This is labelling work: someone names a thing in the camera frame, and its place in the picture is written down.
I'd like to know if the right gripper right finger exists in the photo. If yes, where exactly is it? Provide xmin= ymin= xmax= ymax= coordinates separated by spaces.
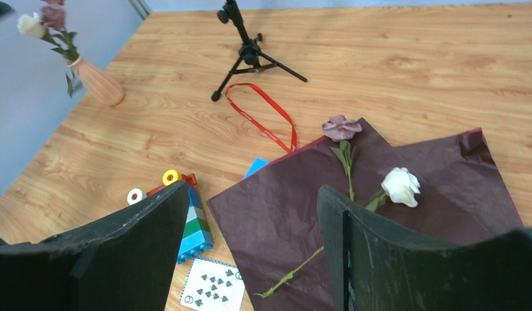
xmin=317 ymin=186 xmax=532 ymax=310

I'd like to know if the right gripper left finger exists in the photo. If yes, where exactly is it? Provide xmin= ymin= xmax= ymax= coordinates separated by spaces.
xmin=0 ymin=181 xmax=189 ymax=310

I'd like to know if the white artificial rose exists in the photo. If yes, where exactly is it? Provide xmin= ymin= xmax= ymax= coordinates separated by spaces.
xmin=365 ymin=167 xmax=421 ymax=212

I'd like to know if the purple artificial flower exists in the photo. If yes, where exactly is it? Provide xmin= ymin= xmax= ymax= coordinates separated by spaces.
xmin=254 ymin=115 xmax=362 ymax=299

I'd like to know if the red ribbon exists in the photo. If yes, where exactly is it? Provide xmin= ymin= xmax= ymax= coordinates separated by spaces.
xmin=224 ymin=82 xmax=298 ymax=153

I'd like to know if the cream artificial rose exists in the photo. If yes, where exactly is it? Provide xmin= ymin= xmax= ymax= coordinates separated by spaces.
xmin=17 ymin=12 xmax=60 ymax=47

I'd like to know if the mauve artificial rose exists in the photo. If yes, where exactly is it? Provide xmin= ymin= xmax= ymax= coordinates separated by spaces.
xmin=41 ymin=3 xmax=80 ymax=63

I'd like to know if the dark pink artificial flower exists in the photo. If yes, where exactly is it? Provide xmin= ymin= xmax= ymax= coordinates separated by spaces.
xmin=42 ymin=0 xmax=65 ymax=6

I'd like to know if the pink ribbed vase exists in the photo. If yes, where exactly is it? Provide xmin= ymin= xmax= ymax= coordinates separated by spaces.
xmin=68 ymin=56 xmax=125 ymax=106

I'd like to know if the multicolour toy brick car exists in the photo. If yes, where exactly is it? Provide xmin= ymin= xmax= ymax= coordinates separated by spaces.
xmin=126 ymin=169 xmax=214 ymax=264

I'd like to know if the nine of spades card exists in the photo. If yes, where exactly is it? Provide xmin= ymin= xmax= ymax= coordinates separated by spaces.
xmin=180 ymin=256 xmax=245 ymax=311

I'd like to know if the blue sloped toy block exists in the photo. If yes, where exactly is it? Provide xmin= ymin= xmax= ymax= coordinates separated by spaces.
xmin=243 ymin=158 xmax=269 ymax=179

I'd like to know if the black tripod stand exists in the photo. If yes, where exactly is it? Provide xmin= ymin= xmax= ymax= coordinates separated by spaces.
xmin=211 ymin=0 xmax=308 ymax=102

